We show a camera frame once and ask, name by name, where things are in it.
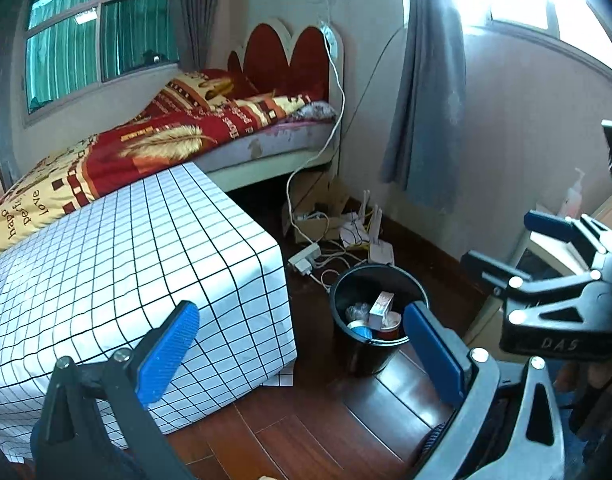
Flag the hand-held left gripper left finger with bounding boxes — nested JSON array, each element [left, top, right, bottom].
[[30, 300, 201, 480]]

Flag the white side cabinet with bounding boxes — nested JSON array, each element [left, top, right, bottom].
[[463, 195, 612, 356]]

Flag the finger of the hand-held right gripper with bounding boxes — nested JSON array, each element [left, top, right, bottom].
[[525, 210, 612, 271], [460, 251, 601, 311]]

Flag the cardboard box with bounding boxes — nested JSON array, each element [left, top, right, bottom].
[[281, 175, 350, 244]]

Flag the person's right hand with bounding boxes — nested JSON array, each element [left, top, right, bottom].
[[555, 357, 612, 436]]

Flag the pump lotion bottle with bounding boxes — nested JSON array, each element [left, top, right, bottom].
[[561, 167, 587, 219]]

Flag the white power strip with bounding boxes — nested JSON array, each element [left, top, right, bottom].
[[288, 244, 322, 276]]

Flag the white bed with red headboard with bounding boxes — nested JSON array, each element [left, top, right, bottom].
[[193, 17, 348, 193]]

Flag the grey blue curtain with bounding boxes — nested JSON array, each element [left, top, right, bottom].
[[381, 0, 468, 212]]

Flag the large window with green curtain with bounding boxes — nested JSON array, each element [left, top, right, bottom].
[[23, 0, 180, 117]]

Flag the bed with red blanket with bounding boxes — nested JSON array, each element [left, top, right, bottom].
[[0, 69, 332, 261]]

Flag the blue round container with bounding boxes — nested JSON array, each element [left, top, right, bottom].
[[347, 320, 373, 343]]

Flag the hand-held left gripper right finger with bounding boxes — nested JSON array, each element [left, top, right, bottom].
[[403, 301, 567, 480]]

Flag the floral pillow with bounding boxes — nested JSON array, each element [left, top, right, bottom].
[[288, 101, 335, 122]]

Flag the table with checked white cloth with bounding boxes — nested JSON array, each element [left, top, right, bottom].
[[0, 161, 299, 466]]

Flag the black trash bin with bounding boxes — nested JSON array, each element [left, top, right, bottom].
[[329, 264, 432, 377]]

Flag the tangled white thin cables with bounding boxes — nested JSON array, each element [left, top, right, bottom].
[[306, 252, 368, 292]]

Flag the white router with antennas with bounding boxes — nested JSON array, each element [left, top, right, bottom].
[[358, 190, 395, 266]]

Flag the thin dark wall cable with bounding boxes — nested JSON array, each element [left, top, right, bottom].
[[345, 25, 407, 128]]

